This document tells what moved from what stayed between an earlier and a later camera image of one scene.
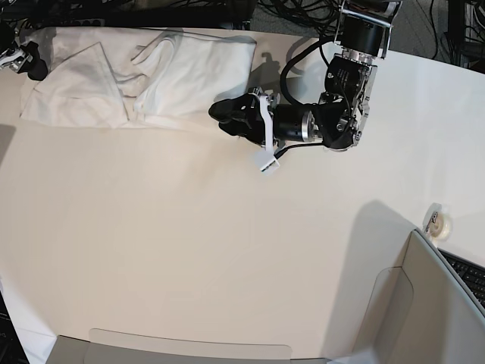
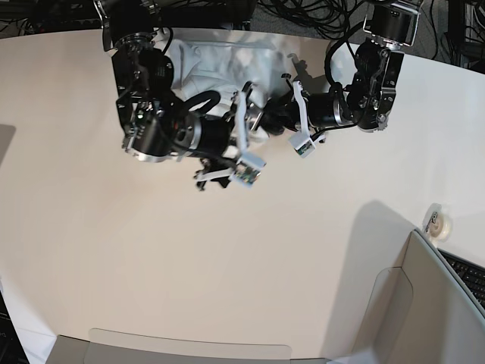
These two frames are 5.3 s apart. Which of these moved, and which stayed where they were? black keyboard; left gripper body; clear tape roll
Moved: left gripper body
Stayed: clear tape roll; black keyboard
